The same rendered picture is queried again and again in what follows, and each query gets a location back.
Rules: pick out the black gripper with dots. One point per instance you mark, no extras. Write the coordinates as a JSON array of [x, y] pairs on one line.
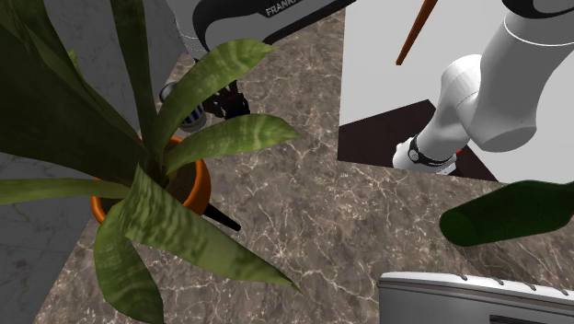
[[232, 106]]

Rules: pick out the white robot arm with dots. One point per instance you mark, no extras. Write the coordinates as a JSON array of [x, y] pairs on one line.
[[506, 89]]

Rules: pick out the blue striped cup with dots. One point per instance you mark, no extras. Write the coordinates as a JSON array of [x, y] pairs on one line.
[[195, 119]]

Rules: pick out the green plant in orange pot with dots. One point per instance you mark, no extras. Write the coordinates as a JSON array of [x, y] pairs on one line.
[[150, 217]]

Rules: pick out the dark robot stand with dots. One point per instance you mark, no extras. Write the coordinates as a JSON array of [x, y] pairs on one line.
[[376, 139]]

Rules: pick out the brown wooden stick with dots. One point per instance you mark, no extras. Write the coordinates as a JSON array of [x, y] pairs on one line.
[[415, 31]]

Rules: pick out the silver toaster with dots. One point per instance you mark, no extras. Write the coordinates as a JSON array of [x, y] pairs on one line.
[[448, 303]]

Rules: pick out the dark green bottle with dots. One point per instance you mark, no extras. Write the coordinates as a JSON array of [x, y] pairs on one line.
[[506, 213]]

